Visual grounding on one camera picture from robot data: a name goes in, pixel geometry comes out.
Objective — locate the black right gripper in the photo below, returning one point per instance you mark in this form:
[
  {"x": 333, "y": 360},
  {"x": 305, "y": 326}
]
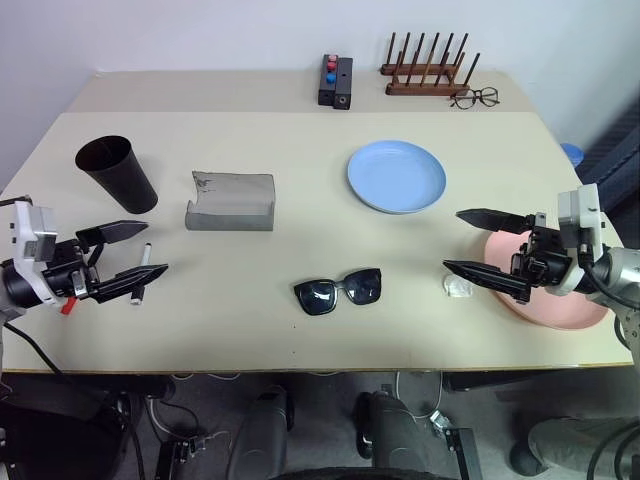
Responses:
[{"x": 545, "y": 260}]

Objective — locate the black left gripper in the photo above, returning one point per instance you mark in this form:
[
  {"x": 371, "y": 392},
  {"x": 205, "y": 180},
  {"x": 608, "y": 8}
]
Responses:
[{"x": 65, "y": 265}]

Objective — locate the white marker pen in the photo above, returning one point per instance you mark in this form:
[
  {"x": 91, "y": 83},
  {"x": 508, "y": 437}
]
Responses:
[{"x": 146, "y": 255}]

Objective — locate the grey felt glasses case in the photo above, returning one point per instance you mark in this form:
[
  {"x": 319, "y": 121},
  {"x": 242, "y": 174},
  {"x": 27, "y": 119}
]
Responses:
[{"x": 232, "y": 202}]

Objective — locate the black sunglasses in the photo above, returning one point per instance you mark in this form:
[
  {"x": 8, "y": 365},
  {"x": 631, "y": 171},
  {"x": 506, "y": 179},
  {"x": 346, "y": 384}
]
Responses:
[{"x": 320, "y": 295}]

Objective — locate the small clear plastic piece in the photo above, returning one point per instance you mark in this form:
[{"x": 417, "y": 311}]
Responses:
[{"x": 457, "y": 287}]

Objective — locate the small red piece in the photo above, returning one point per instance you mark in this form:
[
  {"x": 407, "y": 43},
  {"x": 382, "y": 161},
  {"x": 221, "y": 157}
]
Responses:
[{"x": 67, "y": 306}]

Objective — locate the black tapered pen cup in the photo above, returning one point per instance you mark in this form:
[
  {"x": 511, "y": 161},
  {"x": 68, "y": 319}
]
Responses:
[{"x": 120, "y": 175}]

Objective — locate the pink plate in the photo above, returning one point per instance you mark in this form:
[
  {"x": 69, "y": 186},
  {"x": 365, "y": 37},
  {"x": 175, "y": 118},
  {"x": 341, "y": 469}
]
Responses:
[{"x": 565, "y": 310}]

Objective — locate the light blue plate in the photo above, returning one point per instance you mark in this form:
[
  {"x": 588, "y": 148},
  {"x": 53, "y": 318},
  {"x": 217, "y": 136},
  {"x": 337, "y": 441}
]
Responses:
[{"x": 397, "y": 175}]

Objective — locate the blue round lid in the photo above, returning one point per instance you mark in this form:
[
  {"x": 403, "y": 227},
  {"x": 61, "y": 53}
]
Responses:
[{"x": 572, "y": 152}]

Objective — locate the thin-rimmed clear eyeglasses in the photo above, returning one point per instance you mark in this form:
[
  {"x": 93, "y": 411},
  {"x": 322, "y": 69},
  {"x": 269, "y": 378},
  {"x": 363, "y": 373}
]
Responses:
[{"x": 472, "y": 98}]

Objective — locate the dark fabric chair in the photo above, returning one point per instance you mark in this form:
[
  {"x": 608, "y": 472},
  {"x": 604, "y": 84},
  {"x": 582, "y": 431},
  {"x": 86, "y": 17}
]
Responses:
[{"x": 615, "y": 160}]

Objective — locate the brown wooden peg rack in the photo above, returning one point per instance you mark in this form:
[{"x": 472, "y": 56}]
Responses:
[{"x": 425, "y": 89}]

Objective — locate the dark grey rounded shape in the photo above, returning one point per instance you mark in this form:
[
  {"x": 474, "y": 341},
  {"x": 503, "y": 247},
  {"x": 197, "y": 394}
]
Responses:
[
  {"x": 260, "y": 430},
  {"x": 395, "y": 435}
]

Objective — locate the black box with coloured buttons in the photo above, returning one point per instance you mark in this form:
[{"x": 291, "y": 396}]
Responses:
[{"x": 327, "y": 82}]

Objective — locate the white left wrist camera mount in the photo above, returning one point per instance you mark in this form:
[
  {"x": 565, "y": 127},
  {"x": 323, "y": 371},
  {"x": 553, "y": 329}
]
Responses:
[{"x": 37, "y": 225}]

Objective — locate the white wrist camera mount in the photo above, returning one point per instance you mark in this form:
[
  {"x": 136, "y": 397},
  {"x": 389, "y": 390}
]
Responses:
[
  {"x": 37, "y": 225},
  {"x": 575, "y": 205}
]

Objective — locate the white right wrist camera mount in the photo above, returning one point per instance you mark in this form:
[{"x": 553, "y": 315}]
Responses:
[{"x": 575, "y": 205}]

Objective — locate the black table frame bar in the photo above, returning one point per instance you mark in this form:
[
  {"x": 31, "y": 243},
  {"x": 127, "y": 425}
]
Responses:
[
  {"x": 100, "y": 385},
  {"x": 505, "y": 381}
]

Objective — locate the black metal bracket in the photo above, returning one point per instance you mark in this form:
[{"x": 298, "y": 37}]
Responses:
[{"x": 462, "y": 450}]

